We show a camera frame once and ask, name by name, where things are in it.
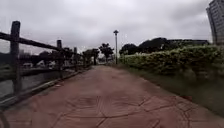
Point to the low building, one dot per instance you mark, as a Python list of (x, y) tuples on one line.
[(190, 42)]

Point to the concrete kerb under fence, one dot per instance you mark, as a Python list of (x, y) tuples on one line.
[(43, 87)]

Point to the lamp post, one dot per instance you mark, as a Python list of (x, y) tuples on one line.
[(116, 46)]

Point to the grass strip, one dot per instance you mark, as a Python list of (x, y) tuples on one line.
[(200, 90)]

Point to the tall building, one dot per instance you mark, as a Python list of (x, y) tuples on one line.
[(217, 20)]

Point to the river water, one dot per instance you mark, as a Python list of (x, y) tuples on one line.
[(33, 80)]

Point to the row of trees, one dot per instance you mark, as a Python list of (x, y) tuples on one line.
[(150, 45)]

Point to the wooden post and rail fence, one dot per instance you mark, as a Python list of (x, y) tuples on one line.
[(15, 50)]

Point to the green hedge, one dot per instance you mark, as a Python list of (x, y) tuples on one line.
[(173, 60)]

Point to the red paved path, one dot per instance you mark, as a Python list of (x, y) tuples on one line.
[(110, 96)]

